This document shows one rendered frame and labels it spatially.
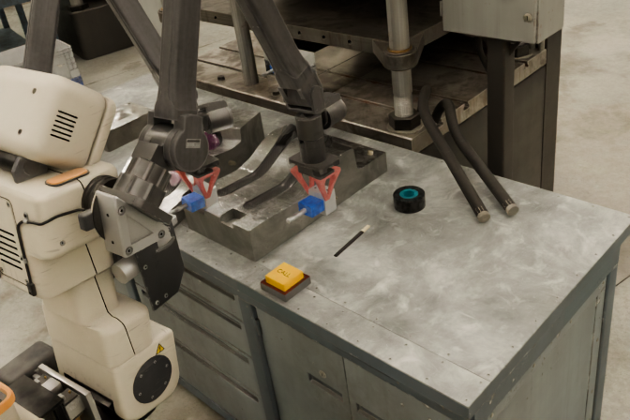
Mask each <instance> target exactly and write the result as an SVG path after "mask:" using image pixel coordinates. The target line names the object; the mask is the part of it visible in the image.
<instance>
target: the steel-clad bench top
mask: <svg viewBox="0 0 630 420"><path fill-rule="evenodd" d="M196 89H197V91H198V99H197V103H198V106H199V105H202V104H205V103H207V102H209V103H210V102H215V101H220V100H225V101H226V102H227V105H228V107H229V108H230V109H236V110H246V111H256V112H260V113H261V118H262V127H263V133H264V138H265V137H266V136H267V135H268V134H269V133H271V132H272V131H274V130H276V129H278V128H282V127H284V126H286V125H289V124H293V125H295V126H296V124H295V117H294V116H291V115H288V114H285V113H282V112H276V111H273V110H269V109H266V108H263V107H260V106H257V105H253V104H250V103H246V102H244V101H240V100H237V99H234V98H230V97H224V96H222V95H218V94H215V93H212V92H208V91H205V90H202V89H199V88H196ZM100 94H101V95H102V96H104V97H107V98H111V99H112V100H113V101H114V102H115V105H116V107H119V106H121V105H123V104H125V103H128V102H133V103H136V104H139V105H142V106H144V107H146V108H149V109H152V110H153V109H154V107H155V103H156V101H157V96H158V86H157V84H156V83H155V81H154V79H153V77H152V75H150V74H147V73H146V74H143V75H142V76H140V77H137V78H135V79H133V80H130V81H128V82H124V83H122V84H119V85H117V86H115V87H113V88H111V89H108V90H106V91H104V92H101V93H100ZM323 133H324V134H327V135H331V136H334V137H337V138H340V139H343V140H346V141H349V142H353V143H358V144H362V145H364V146H367V147H371V148H374V149H377V150H381V151H384V152H386V162H387V172H385V173H384V174H382V175H381V176H379V177H378V178H377V179H375V180H374V181H372V182H371V183H369V184H368V185H366V186H365V187H363V188H362V189H360V190H359V191H357V192H356V193H354V194H353V195H352V196H351V197H350V198H348V199H347V200H345V201H344V202H342V203H341V204H339V205H338V206H337V209H336V210H335V211H333V212H332V213H330V214H328V215H327V216H326V215H323V216H322V217H320V218H318V219H317V220H316V221H314V222H313V223H311V224H310V225H308V226H307V227H306V228H305V229H303V230H302V231H301V232H299V233H297V234H296V235H294V236H293V237H291V238H290V239H289V240H287V241H286V242H284V243H283V244H281V245H280V246H278V247H277V248H275V249H274V250H272V251H271V252H269V253H268V254H266V255H265V256H264V257H262V258H261V259H259V260H258V261H256V262H254V261H252V260H250V259H248V258H246V257H244V256H242V255H240V254H238V253H236V252H234V251H232V250H230V249H228V248H226V247H224V246H222V245H221V244H219V243H217V242H215V241H213V240H211V239H209V238H207V237H205V236H203V235H201V234H199V233H197V232H194V231H192V230H191V229H189V228H188V222H187V219H186V218H184V219H183V220H182V221H181V222H180V223H179V224H178V225H177V226H176V227H175V228H174V231H175V235H176V239H177V242H178V246H179V249H180V250H182V251H184V252H186V254H188V255H190V256H192V257H194V258H195V259H197V260H199V261H201V262H203V263H205V264H207V265H209V266H211V267H213V268H214V269H216V270H218V271H219V272H221V273H222V274H224V275H226V276H228V277H230V278H232V279H234V280H236V281H238V282H240V283H241V284H243V285H245V286H247V287H249V288H250V289H251V290H253V291H255V292H257V293H259V294H261V295H263V296H265V297H267V298H268V299H270V300H272V301H274V302H276V303H278V304H279V305H281V306H283V307H285V308H286V309H288V310H290V311H292V312H294V313H295V314H297V315H299V316H301V317H303V318H305V319H306V320H308V321H310V322H312V323H314V324H316V325H318V326H320V327H321V328H322V329H324V330H326V331H328V332H330V333H332V334H333V335H335V336H337V337H339V338H341V339H343V340H345V341H347V342H349V343H350V344H352V345H353V346H355V347H357V348H359V349H360V350H362V351H364V352H366V353H368V354H370V355H372V356H374V357H376V358H378V359H379V360H381V361H383V362H384V363H386V364H387V365H389V366H391V367H393V368H395V369H397V370H399V371H401V372H403V373H405V374H406V375H408V376H410V377H412V378H414V379H415V380H417V381H419V382H420V383H422V384H424V385H426V386H428V387H430V388H432V389H433V390H435V391H437V392H439V393H441V394H442V395H444V396H446V397H448V398H450V399H452V400H454V401H455V402H457V403H459V404H460V405H462V406H464V407H466V408H468V409H469V408H470V406H471V405H472V404H473V403H474V402H475V401H476V400H477V398H478V397H479V396H480V395H481V394H482V393H483V392H484V390H485V389H486V388H487V387H488V386H489V385H490V383H491V382H492V381H493V380H494V379H495V378H496V377H497V375H498V374H499V373H500V372H501V371H502V370H503V368H504V367H505V366H506V365H507V364H508V363H509V362H510V361H511V359H512V358H513V357H514V356H515V355H516V354H517V353H518V351H519V350H520V349H521V348H522V347H523V346H524V344H525V343H526V342H527V341H528V340H529V339H530V338H531V336H532V335H533V334H534V333H535V332H536V331H537V329H538V328H539V327H540V326H541V325H542V324H543V323H544V322H545V320H546V319H547V318H548V317H549V316H550V315H551V313H552V312H553V311H554V310H555V309H556V308H557V307H558V305H559V304H560V303H561V302H562V301H563V300H564V298H565V297H566V296H567V295H568V294H569V293H570V292H571V291H572V290H573V289H574V288H575V287H576V286H577V285H578V283H579V282H580V281H581V280H582V279H583V278H584V277H585V275H586V274H587V273H588V272H589V271H590V270H591V269H592V267H593V266H594V265H595V264H596V263H597V262H598V260H599V259H600V258H601V257H602V256H603V255H604V254H605V252H606V251H607V250H608V249H609V248H610V247H611V246H612V244H613V243H614V242H615V241H616V240H617V239H618V238H619V236H620V235H621V234H622V233H623V232H624V231H625V229H626V228H627V227H628V226H629V225H630V215H629V214H626V213H623V212H620V211H617V210H613V209H610V208H606V207H604V206H600V205H597V204H594V203H590V202H584V201H582V200H578V199H575V198H572V197H568V196H565V195H562V194H559V193H555V192H552V191H549V190H545V189H542V188H539V187H533V186H530V185H527V184H523V183H520V182H517V181H514V180H510V179H507V178H504V177H500V176H498V175H494V174H493V175H494V176H495V177H496V179H497V180H498V181H499V183H500V184H501V185H502V187H503V188H504V189H505V191H506V192H507V193H508V195H509V196H510V197H511V199H512V200H513V201H514V202H515V204H516V205H517V207H518V212H517V213H516V214H515V215H513V216H508V215H507V213H506V212H505V211H504V209H503V208H502V206H501V205H500V204H499V202H498V201H497V200H496V198H495V197H494V196H493V194H492V193H491V191H490V190H489V189H488V187H487V186H486V184H485V183H484V182H483V180H482V179H481V178H480V176H479V175H478V174H477V172H476V171H475V170H474V169H472V168H469V167H465V166H462V165H461V167H462V169H463V171H464V172H465V173H466V175H467V176H468V178H469V180H470V181H471V183H472V185H473V187H474V189H475V190H476V192H477V194H478V195H479V197H480V199H481V200H482V202H483V204H484V205H485V207H486V209H487V210H488V212H489V214H490V219H489V220H488V221H487V222H480V221H479V220H478V218H477V217H476V215H475V213H474V211H473V210H472V208H471V206H470V205H469V203H468V201H467V199H466V198H465V196H464V194H463V193H462V191H461V189H460V187H459V186H458V183H457V181H456V180H455V178H454V176H453V174H451V172H450V170H449V168H448V167H447V165H446V163H445V161H444V160H442V159H439V158H436V157H431V156H427V155H424V154H420V153H417V152H414V151H411V150H408V149H404V148H401V147H397V146H394V145H392V144H388V143H385V142H379V141H375V140H372V139H370V138H366V137H363V136H359V135H356V134H352V133H350V132H347V131H343V130H340V129H336V128H333V127H330V128H328V129H324V130H323ZM138 140H139V138H138V139H136V140H134V141H132V142H129V143H127V144H125V145H123V146H121V147H119V148H117V149H115V150H113V151H111V152H107V151H105V150H103V153H102V156H101V159H100V161H104V162H107V163H111V164H112V165H113V166H114V167H115V168H116V170H117V175H118V176H119V174H120V172H121V171H123V170H124V168H125V166H126V164H127V162H128V159H129V158H130V156H131V154H132V152H133V150H134V148H135V146H136V145H137V143H138ZM405 186H417V187H420V188H422V189H423V190H424V191H425V195H426V206H425V208H424V209H423V210H421V211H419V212H417V213H413V214H404V213H400V212H399V211H397V210H396V209H395V207H394V199H393V193H394V191H395V190H396V189H398V188H401V187H405ZM367 225H369V226H370V227H369V228H368V229H367V230H366V231H365V232H364V233H363V234H362V235H361V236H359V237H358V238H357V239H356V240H355V241H354V242H353V243H352V244H351V245H350V246H348V247H347V248H346V249H345V250H344V251H343V252H342V253H341V254H340V255H338V256H337V257H335V256H334V254H336V253H337V252H338V251H339V250H340V249H341V248H342V247H343V246H345V245H346V244H347V243H348V242H349V241H350V240H351V239H352V238H353V237H355V236H356V235H357V234H358V233H359V232H360V231H361V230H362V229H364V228H365V227H366V226H367ZM282 263H287V264H289V265H291V266H293V267H295V268H297V269H299V270H301V271H303V273H304V274H306V275H308V276H310V281H311V283H310V284H309V285H308V286H306V288H305V289H303V290H302V291H301V292H299V293H298V294H297V295H295V296H294V297H293V298H291V299H290V300H289V301H287V302H284V301H282V300H280V299H278V298H277V297H275V296H274V295H272V294H270V293H268V292H266V291H264V290H262V288H261V283H260V282H261V281H262V280H264V279H265V275H267V274H268V273H270V272H271V271H272V270H274V269H275V268H277V267H278V266H279V265H281V264H282Z"/></svg>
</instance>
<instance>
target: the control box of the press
mask: <svg viewBox="0 0 630 420"><path fill-rule="evenodd" d="M440 16H442V25H443V31H449V32H456V33H462V34H466V36H468V37H471V38H476V49H477V53H478V56H479V59H480V61H481V63H482V65H483V67H484V68H485V70H486V72H487V167H488V168H489V170H490V171H491V172H492V174H494V175H498V176H500V177H504V178H507V179H510V180H513V128H514V78H515V49H516V48H517V47H518V45H519V44H520V42H525V43H531V44H539V43H540V42H542V41H543V40H545V39H546V38H548V37H550V36H551V35H553V34H554V33H556V32H557V31H559V30H561V29H562V28H563V16H564V0H440ZM482 39H483V40H484V41H485V43H486V44H487V59H486V56H485V54H484V50H483V45H482Z"/></svg>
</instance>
